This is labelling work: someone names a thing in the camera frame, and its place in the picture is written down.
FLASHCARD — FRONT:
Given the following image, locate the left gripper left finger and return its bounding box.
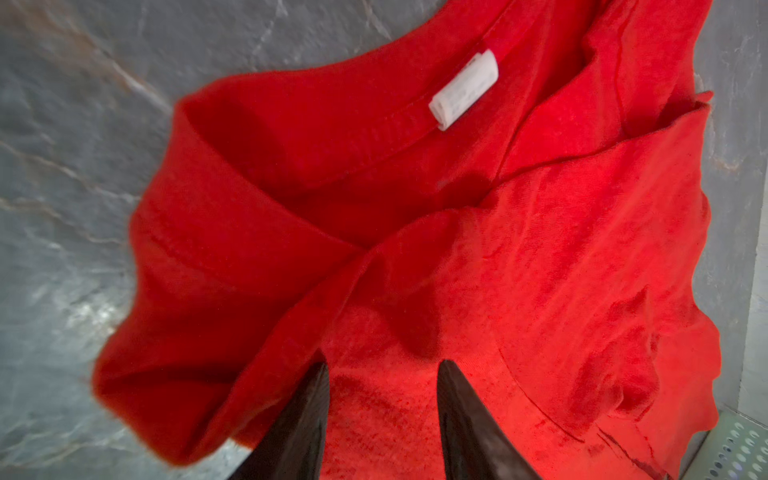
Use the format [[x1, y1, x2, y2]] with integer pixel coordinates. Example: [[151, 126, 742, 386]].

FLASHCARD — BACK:
[[229, 363, 330, 480]]

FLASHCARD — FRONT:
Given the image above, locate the bright red t-shirt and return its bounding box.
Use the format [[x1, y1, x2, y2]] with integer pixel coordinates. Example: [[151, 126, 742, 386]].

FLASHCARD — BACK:
[[92, 1, 721, 479]]

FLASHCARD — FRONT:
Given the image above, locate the light green plastic basket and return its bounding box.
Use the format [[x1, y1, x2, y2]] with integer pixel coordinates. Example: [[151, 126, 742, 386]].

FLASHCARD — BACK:
[[681, 409, 768, 480]]

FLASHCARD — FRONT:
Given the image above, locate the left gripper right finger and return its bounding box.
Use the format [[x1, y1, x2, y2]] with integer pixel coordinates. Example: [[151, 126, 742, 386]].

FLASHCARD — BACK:
[[437, 360, 540, 480]]

